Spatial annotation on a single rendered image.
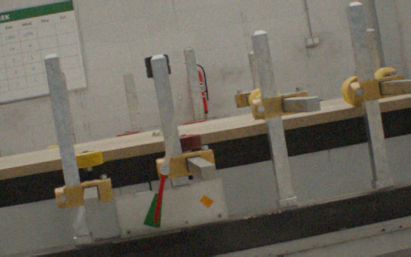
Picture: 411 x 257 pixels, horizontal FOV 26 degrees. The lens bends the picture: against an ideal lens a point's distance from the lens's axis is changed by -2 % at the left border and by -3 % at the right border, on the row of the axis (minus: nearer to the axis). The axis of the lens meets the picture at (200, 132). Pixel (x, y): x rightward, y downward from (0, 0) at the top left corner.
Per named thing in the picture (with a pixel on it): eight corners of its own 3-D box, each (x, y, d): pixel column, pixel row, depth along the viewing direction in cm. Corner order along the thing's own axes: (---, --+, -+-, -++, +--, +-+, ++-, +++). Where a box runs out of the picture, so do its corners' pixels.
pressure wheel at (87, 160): (115, 191, 231) (107, 146, 230) (94, 197, 224) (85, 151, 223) (92, 193, 235) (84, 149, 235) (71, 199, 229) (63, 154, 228)
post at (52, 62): (93, 252, 214) (58, 53, 211) (78, 255, 213) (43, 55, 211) (93, 250, 217) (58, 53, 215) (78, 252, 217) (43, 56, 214)
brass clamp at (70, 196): (114, 200, 212) (110, 179, 212) (58, 210, 211) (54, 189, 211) (113, 198, 219) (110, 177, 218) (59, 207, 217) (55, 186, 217)
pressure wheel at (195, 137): (208, 178, 225) (200, 132, 225) (177, 183, 224) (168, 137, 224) (205, 175, 233) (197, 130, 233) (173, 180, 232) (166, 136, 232)
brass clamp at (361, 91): (407, 94, 220) (403, 74, 220) (356, 103, 219) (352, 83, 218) (399, 94, 226) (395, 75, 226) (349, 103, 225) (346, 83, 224)
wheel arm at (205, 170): (218, 183, 188) (215, 162, 187) (203, 185, 187) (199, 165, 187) (195, 167, 231) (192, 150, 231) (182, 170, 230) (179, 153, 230)
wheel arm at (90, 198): (101, 214, 189) (98, 194, 188) (85, 217, 188) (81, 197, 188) (99, 193, 232) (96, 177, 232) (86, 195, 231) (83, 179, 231)
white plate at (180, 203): (228, 219, 216) (222, 178, 216) (121, 238, 213) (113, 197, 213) (228, 218, 217) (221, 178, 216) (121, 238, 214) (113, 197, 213)
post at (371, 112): (392, 192, 222) (361, 1, 219) (379, 194, 221) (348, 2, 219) (387, 190, 225) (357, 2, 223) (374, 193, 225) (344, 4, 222)
